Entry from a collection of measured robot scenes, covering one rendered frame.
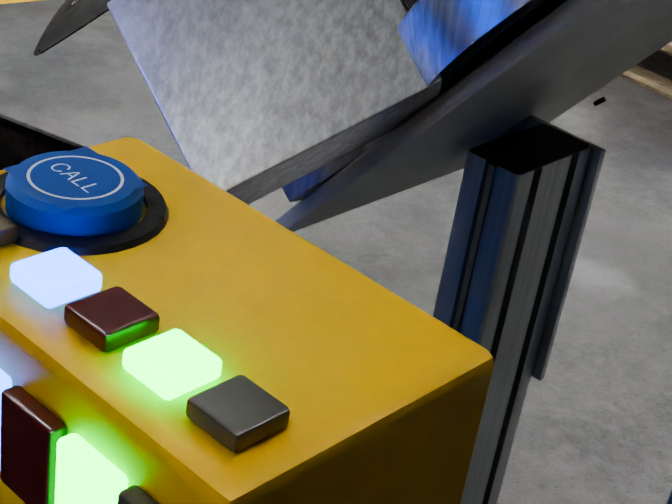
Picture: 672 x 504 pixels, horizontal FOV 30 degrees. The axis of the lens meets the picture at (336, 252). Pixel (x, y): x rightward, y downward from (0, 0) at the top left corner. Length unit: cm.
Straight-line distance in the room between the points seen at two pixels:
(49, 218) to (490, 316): 57
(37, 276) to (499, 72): 43
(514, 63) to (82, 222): 40
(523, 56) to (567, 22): 4
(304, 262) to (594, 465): 179
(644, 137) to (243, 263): 310
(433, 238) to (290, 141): 198
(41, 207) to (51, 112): 267
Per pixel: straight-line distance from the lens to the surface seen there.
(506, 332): 92
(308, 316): 34
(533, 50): 70
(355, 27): 72
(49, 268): 34
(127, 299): 33
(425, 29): 69
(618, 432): 223
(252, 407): 29
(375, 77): 71
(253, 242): 37
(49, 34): 90
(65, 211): 36
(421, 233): 269
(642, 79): 380
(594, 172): 91
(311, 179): 83
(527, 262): 90
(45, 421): 32
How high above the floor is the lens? 125
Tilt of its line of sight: 29 degrees down
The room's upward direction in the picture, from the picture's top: 9 degrees clockwise
